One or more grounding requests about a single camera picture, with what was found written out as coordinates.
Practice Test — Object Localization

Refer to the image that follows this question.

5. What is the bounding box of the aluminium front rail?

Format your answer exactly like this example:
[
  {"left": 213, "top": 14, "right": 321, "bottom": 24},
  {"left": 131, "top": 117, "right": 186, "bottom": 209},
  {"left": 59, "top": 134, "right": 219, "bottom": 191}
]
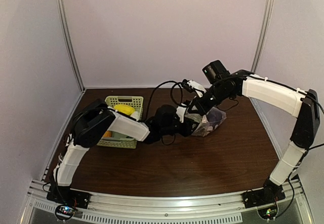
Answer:
[{"left": 25, "top": 179, "right": 312, "bottom": 223}]

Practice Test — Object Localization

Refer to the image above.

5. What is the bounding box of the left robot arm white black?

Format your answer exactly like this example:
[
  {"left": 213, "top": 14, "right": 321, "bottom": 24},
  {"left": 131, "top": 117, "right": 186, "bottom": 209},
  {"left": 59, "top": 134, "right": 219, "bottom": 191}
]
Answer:
[{"left": 51, "top": 99, "right": 198, "bottom": 191}]

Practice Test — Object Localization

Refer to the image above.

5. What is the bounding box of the aluminium frame post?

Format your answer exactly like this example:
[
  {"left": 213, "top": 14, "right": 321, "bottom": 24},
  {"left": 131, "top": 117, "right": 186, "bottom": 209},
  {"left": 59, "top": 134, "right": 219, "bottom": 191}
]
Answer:
[
  {"left": 56, "top": 0, "right": 85, "bottom": 92},
  {"left": 251, "top": 0, "right": 275, "bottom": 73}
]

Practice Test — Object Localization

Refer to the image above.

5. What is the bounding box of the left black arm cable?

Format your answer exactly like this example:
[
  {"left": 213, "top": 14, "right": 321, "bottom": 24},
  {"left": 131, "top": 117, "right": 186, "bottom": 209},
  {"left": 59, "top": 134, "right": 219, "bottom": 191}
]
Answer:
[{"left": 144, "top": 81, "right": 183, "bottom": 146}]

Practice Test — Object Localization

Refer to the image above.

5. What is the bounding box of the purple spotted fake eggplant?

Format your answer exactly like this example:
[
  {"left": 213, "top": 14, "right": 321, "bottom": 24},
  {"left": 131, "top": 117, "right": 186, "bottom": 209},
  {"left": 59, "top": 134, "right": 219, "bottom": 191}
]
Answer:
[{"left": 203, "top": 107, "right": 227, "bottom": 131}]

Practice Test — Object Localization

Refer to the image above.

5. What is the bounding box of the clear zip top bag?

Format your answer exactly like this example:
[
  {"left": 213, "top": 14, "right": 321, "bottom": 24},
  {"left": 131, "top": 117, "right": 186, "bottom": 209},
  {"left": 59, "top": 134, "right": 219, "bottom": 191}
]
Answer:
[{"left": 185, "top": 107, "right": 227, "bottom": 137}]

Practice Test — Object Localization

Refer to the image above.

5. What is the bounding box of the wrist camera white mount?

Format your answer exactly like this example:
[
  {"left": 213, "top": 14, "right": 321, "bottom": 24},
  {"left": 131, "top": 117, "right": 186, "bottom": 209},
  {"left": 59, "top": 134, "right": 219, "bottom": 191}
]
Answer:
[
  {"left": 181, "top": 79, "right": 207, "bottom": 97},
  {"left": 176, "top": 103, "right": 189, "bottom": 123}
]

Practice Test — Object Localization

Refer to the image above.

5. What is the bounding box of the yellow fake banana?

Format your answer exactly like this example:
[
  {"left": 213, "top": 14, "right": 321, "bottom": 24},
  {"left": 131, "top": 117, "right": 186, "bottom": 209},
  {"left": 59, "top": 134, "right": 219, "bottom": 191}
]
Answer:
[{"left": 113, "top": 104, "right": 136, "bottom": 116}]

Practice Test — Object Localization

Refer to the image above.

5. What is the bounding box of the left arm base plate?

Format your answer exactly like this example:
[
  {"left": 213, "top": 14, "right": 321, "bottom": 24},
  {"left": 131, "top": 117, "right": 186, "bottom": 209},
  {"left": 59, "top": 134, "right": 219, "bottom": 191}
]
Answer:
[{"left": 46, "top": 186, "right": 91, "bottom": 209}]

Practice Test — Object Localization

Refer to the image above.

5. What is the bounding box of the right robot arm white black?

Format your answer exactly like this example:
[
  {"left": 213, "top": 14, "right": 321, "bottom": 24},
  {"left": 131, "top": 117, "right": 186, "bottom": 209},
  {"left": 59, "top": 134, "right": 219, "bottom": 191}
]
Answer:
[{"left": 186, "top": 60, "right": 322, "bottom": 200}]

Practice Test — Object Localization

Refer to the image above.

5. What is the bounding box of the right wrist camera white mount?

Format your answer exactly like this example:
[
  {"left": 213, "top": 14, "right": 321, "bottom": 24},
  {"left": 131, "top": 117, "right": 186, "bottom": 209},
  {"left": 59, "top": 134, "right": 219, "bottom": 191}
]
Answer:
[{"left": 181, "top": 79, "right": 207, "bottom": 97}]

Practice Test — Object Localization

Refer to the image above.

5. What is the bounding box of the left aluminium frame post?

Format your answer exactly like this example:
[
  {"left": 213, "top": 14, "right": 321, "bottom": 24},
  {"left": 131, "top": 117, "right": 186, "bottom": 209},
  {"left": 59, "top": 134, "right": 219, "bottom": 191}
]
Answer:
[{"left": 56, "top": 0, "right": 85, "bottom": 92}]

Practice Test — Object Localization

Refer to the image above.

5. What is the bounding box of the right black camera cable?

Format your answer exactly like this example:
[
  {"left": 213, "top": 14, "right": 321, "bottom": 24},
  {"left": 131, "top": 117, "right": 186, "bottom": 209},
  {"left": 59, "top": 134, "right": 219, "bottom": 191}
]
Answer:
[{"left": 170, "top": 82, "right": 189, "bottom": 107}]

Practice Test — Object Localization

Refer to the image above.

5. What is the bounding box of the orange fake fruit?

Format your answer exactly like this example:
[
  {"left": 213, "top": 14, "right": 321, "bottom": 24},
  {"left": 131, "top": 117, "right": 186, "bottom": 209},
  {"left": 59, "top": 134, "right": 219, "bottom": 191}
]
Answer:
[{"left": 103, "top": 131, "right": 112, "bottom": 138}]

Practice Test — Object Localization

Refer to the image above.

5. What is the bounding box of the right aluminium frame post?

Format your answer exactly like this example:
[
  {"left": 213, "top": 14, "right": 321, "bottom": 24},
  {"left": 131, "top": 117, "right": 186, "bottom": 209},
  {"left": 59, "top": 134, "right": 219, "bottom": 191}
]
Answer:
[{"left": 251, "top": 0, "right": 275, "bottom": 73}]

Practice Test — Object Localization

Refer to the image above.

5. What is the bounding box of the green plastic basket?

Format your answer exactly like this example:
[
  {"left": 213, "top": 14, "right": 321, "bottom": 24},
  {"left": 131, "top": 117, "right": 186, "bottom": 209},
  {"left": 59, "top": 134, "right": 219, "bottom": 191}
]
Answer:
[{"left": 97, "top": 96, "right": 144, "bottom": 149}]

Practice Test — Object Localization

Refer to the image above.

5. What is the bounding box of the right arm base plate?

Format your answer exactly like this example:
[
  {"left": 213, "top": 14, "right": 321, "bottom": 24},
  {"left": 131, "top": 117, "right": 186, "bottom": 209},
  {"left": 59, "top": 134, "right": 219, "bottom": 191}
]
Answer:
[{"left": 241, "top": 187, "right": 286, "bottom": 208}]

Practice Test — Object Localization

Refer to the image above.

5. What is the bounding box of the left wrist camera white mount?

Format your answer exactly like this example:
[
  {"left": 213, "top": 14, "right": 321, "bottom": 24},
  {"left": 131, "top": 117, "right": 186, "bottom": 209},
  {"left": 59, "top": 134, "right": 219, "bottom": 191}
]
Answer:
[{"left": 176, "top": 103, "right": 189, "bottom": 123}]

